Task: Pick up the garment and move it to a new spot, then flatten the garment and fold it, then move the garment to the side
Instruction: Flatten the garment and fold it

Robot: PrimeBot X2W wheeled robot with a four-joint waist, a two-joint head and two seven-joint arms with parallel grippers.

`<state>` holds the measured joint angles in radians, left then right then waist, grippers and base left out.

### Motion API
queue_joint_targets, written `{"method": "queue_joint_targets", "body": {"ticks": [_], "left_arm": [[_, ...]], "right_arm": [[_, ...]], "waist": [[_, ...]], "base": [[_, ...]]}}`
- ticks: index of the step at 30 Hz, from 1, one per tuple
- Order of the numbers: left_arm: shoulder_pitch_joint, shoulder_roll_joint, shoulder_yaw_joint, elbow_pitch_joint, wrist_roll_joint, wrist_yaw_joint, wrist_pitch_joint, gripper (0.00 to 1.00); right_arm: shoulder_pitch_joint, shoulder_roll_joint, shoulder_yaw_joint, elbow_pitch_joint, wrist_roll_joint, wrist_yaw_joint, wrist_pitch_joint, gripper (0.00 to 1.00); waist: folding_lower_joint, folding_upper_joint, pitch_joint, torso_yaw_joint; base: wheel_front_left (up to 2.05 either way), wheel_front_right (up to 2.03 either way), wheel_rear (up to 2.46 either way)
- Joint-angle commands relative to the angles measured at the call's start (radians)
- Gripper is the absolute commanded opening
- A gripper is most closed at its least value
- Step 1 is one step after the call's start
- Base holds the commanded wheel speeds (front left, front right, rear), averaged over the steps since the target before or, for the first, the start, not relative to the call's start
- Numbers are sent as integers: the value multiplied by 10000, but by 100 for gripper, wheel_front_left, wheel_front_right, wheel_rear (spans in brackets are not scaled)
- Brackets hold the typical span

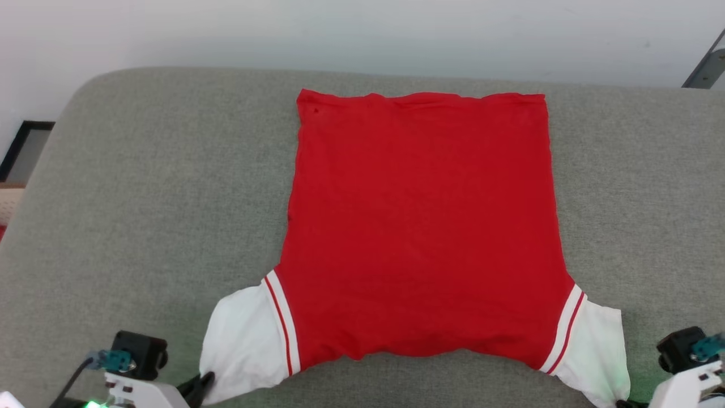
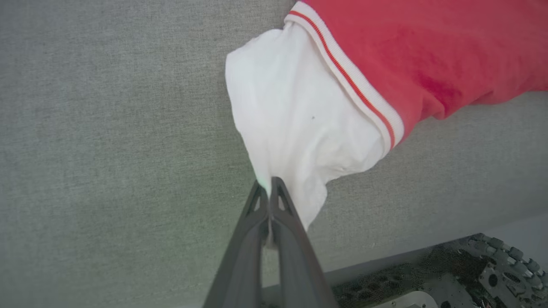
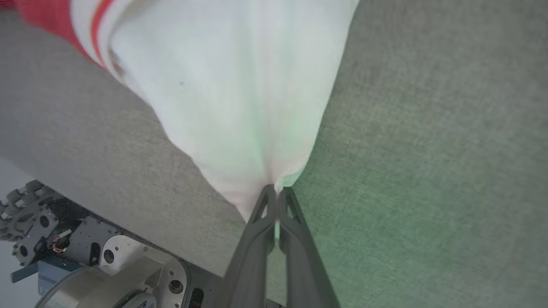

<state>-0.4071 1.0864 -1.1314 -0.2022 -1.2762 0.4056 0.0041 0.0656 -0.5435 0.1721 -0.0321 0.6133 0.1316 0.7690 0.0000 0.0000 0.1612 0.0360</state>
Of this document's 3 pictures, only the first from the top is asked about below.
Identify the red white-sleeved t-shirt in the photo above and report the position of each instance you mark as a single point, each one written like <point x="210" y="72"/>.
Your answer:
<point x="419" y="226"/>

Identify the grey metal bracket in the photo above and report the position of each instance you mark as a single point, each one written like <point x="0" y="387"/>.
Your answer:
<point x="711" y="65"/>

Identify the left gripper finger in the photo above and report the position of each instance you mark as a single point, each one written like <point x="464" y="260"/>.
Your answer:
<point x="198" y="388"/>

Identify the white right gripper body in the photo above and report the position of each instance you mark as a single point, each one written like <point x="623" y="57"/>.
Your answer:
<point x="688" y="391"/>

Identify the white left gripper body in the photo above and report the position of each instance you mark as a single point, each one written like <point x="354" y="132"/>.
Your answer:
<point x="144" y="394"/>

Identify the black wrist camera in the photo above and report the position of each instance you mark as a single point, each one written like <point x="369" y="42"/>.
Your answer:
<point x="674" y="348"/>
<point x="144" y="348"/>

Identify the beige perforated laundry basket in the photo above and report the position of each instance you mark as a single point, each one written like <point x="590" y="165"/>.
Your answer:
<point x="8" y="204"/>

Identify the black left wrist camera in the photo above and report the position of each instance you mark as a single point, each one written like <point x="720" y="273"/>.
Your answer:
<point x="144" y="348"/>

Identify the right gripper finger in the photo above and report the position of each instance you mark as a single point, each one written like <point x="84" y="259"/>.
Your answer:
<point x="631" y="404"/>

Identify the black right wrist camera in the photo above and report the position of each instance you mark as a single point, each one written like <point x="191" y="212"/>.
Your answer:
<point x="674" y="348"/>

